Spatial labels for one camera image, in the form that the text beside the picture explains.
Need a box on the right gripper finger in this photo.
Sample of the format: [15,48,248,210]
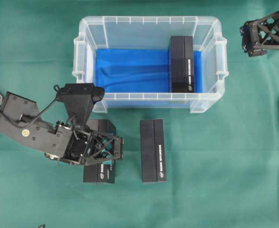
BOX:
[248,48,267,57]
[240,12,279,51]

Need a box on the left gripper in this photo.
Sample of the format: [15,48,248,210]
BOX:
[18,120,124,166]

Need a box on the black box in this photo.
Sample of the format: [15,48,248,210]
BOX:
[83,119,116,184]
[140,119,167,183]
[169,36,195,93]

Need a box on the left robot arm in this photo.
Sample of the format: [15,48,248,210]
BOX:
[0,89,124,166]

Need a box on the blue liner in case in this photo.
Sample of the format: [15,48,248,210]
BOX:
[95,49,204,93]

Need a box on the clear plastic storage case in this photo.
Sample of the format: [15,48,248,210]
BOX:
[72,16,229,113]

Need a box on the green table cloth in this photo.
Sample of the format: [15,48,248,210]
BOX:
[0,0,279,228]

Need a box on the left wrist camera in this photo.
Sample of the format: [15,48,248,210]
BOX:
[56,83,105,125]

